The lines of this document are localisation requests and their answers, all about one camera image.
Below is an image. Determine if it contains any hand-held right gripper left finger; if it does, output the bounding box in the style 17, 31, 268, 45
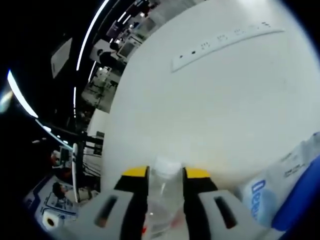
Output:
62, 165, 151, 240

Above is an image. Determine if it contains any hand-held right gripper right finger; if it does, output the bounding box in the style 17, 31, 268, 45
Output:
182, 166, 271, 240

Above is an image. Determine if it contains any clear water bottle item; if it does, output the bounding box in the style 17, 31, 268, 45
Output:
143, 154, 190, 240

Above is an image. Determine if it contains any blue-lid wet wipes pack item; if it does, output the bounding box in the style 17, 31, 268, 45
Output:
234, 132, 320, 233

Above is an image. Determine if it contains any white-framed monitor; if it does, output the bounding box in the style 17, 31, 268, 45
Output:
71, 142, 82, 204

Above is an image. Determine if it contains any white ceiling light strip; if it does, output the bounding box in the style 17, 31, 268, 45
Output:
72, 86, 77, 117
6, 69, 39, 119

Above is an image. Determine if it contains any white power strip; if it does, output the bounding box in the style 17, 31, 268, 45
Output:
170, 21, 286, 74

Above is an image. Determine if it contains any ceiling air conditioner panel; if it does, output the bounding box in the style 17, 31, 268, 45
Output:
50, 37, 74, 80

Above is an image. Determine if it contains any long curved ceiling light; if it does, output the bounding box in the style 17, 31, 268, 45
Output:
75, 0, 111, 74

